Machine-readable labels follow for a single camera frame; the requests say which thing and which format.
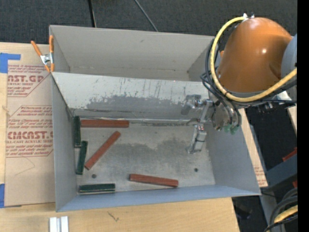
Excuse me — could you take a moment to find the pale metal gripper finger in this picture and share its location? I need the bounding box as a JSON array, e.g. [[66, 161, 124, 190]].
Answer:
[[181, 94, 207, 116], [186, 125, 208, 155]]

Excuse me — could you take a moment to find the grey metal bin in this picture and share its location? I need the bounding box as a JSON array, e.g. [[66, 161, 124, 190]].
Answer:
[[49, 25, 262, 213]]

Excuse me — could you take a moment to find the red-brown flat block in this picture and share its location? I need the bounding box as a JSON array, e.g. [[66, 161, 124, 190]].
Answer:
[[80, 119, 130, 129], [84, 130, 122, 171], [128, 173, 179, 189]]

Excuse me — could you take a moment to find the dark green flat block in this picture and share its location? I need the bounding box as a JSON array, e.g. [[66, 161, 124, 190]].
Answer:
[[75, 140, 88, 176], [78, 183, 116, 195], [73, 116, 82, 148]]

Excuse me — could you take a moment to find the brown cardboard board red print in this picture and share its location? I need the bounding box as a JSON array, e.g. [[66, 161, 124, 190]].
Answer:
[[0, 42, 268, 209]]

